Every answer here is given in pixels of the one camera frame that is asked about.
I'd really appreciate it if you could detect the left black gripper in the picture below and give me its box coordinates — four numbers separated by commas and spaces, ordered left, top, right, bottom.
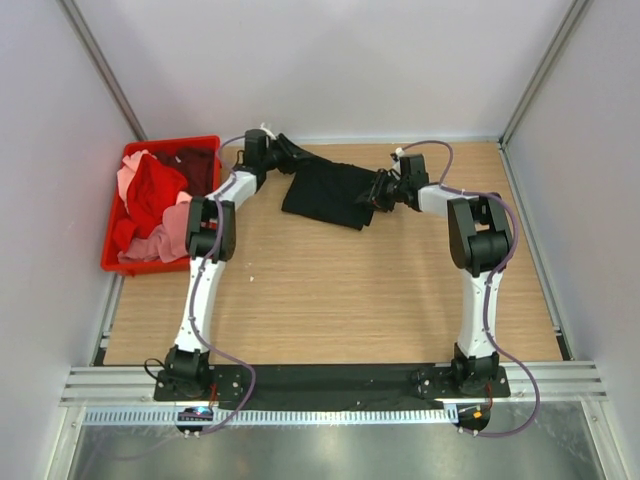
261, 134, 314, 175

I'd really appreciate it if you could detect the red plastic bin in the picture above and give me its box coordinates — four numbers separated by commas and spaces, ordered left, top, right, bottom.
101, 135, 221, 276

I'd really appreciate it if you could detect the dark maroon t shirt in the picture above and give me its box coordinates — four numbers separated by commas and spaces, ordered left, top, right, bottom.
154, 147, 214, 197

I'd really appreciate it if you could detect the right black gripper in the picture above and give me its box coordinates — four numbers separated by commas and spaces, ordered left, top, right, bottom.
355, 169, 408, 213

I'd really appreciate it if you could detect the aluminium corner post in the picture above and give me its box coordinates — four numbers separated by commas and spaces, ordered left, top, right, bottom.
57, 0, 148, 141
499, 0, 592, 149

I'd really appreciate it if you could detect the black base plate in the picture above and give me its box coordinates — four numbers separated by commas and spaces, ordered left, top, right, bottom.
152, 362, 511, 409

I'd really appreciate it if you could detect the pink t shirt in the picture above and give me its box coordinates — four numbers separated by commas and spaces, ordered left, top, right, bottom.
116, 148, 211, 264

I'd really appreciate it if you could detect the right aluminium corner post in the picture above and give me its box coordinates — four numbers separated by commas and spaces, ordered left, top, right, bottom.
499, 0, 592, 149

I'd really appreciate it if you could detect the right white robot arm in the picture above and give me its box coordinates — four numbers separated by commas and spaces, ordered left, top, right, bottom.
355, 153, 519, 396

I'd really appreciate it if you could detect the aluminium frame rail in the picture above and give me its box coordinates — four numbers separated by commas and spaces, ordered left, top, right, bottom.
61, 362, 606, 411

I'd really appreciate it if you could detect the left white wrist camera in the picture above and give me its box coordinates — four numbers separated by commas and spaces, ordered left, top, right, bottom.
259, 122, 278, 141

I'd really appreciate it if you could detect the red t shirt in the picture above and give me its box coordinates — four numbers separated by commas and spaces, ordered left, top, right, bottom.
111, 150, 188, 252

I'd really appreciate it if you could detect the slotted cable duct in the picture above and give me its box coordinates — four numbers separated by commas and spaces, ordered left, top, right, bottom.
83, 405, 458, 427

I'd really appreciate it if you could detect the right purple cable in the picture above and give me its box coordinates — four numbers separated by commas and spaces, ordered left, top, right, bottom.
399, 139, 544, 441

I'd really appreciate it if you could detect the left aluminium corner post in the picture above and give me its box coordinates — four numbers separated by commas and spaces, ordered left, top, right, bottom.
57, 0, 148, 141

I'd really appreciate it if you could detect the black t shirt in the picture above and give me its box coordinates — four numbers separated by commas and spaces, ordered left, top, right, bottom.
281, 155, 376, 230

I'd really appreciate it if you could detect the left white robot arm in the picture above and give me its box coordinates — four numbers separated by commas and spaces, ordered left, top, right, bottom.
154, 127, 314, 401

